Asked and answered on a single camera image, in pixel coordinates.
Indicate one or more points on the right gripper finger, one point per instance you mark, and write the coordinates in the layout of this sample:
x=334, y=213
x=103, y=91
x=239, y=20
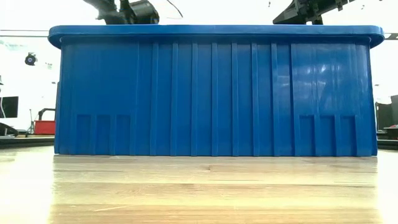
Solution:
x=284, y=18

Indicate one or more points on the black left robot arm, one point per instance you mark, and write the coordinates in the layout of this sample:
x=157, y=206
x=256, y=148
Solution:
x=140, y=12

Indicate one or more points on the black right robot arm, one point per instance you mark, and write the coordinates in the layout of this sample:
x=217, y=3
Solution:
x=339, y=3

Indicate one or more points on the blue plastic bin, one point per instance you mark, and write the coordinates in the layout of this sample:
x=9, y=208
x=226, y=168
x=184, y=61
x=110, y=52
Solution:
x=217, y=93

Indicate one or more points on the dark cabinet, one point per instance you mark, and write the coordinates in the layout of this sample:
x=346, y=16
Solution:
x=387, y=115

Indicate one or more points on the red box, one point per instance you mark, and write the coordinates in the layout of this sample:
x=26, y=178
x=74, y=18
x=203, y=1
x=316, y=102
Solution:
x=45, y=127

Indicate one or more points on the thin black tripod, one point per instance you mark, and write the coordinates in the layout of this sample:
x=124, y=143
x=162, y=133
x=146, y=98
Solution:
x=31, y=124

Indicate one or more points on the black computer monitor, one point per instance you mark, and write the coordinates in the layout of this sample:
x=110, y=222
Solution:
x=9, y=107

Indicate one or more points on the black aluminium table frame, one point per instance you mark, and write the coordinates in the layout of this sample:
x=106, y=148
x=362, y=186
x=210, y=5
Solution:
x=25, y=141

